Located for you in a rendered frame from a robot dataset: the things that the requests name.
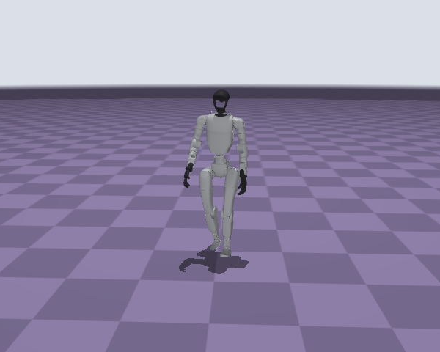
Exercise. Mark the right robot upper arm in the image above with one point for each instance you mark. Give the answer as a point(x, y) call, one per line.
point(201, 121)

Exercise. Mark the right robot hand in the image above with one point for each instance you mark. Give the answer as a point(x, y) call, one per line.
point(188, 169)

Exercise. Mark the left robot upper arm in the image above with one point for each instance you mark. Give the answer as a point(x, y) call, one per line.
point(239, 124)

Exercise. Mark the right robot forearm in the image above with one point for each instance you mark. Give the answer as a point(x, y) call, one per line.
point(192, 154)

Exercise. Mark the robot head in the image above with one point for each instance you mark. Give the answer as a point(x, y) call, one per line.
point(221, 95)

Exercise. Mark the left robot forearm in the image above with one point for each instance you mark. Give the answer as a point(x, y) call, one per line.
point(243, 159)

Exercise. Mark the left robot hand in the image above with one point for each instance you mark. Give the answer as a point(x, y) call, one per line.
point(243, 182)

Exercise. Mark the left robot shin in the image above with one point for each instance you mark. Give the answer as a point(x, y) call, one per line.
point(227, 226)

